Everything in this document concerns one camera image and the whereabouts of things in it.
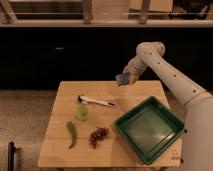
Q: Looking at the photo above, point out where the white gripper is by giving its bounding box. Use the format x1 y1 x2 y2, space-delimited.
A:
123 56 147 84

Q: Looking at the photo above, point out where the blue grey sponge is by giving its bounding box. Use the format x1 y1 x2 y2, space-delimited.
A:
116 74 130 86

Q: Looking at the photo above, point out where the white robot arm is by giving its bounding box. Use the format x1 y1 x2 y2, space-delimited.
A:
123 42 213 171

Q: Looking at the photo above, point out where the green square tray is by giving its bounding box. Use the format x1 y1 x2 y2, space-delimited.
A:
114 96 184 165

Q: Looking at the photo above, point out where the red grape bunch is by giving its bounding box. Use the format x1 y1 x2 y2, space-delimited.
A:
89 127 109 148

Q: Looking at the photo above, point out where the green chili pepper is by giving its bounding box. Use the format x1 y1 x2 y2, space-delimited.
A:
66 121 76 149

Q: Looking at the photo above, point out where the white handled peeler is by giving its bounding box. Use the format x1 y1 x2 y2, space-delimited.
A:
78 95 114 106

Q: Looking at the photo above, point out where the wooden shelf frame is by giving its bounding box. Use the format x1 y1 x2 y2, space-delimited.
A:
0 0 213 28

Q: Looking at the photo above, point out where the black handle at floor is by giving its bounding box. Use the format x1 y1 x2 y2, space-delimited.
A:
7 142 16 171

